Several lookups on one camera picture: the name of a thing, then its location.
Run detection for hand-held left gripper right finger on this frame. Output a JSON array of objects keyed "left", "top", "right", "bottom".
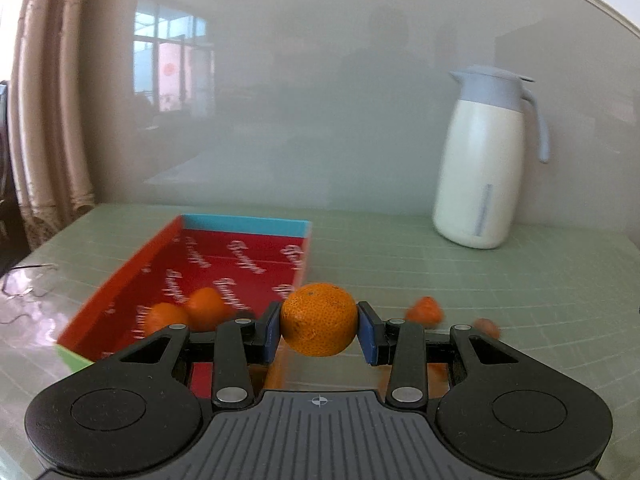
[{"left": 356, "top": 301, "right": 531, "bottom": 407}]

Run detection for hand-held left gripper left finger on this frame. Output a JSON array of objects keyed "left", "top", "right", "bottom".
[{"left": 100, "top": 302, "right": 282, "bottom": 407}]

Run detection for orange tangerine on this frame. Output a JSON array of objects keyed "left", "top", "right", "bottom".
[
  {"left": 145, "top": 302, "right": 191, "bottom": 336},
  {"left": 279, "top": 282, "right": 360, "bottom": 358},
  {"left": 187, "top": 286, "right": 240, "bottom": 332}
]

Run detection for small orange-red fruit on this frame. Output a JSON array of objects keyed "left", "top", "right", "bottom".
[
  {"left": 472, "top": 317, "right": 502, "bottom": 341},
  {"left": 405, "top": 296, "right": 446, "bottom": 328}
]

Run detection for colourful cardboard box red inside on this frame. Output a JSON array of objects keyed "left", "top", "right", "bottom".
[{"left": 56, "top": 214, "right": 313, "bottom": 401}]

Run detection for green grid table mat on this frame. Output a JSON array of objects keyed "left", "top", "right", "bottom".
[{"left": 0, "top": 202, "right": 640, "bottom": 480}]

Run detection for white thermos jug blue lid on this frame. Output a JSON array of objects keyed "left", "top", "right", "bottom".
[{"left": 432, "top": 65, "right": 552, "bottom": 250}]

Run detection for beige curtain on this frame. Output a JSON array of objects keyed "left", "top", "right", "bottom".
[{"left": 10, "top": 0, "right": 96, "bottom": 251}]

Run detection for wire-rim eyeglasses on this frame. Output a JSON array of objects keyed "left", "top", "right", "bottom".
[{"left": 0, "top": 262, "right": 60, "bottom": 326}]

